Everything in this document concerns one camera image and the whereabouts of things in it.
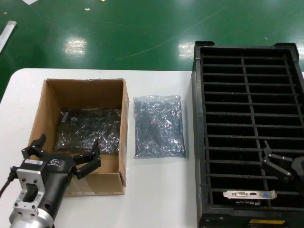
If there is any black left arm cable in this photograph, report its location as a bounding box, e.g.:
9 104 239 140
0 165 19 195

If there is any white metal pole stand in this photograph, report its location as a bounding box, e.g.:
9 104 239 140
0 20 18 54

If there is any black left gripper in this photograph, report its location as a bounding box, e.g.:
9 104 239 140
21 133 102 220

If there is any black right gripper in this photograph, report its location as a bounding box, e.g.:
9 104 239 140
261 140 304 183

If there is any grey antistatic bag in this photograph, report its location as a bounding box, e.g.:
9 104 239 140
132 94 187 159
54 107 122 155

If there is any black slotted plastic container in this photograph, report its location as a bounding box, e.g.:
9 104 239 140
191 40 304 228

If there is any open brown cardboard box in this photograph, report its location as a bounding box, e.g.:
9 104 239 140
28 77 130 197

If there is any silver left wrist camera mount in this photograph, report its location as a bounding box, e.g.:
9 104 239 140
13 159 46 217

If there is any empty grey antistatic bag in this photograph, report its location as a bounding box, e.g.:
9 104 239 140
132 94 187 159

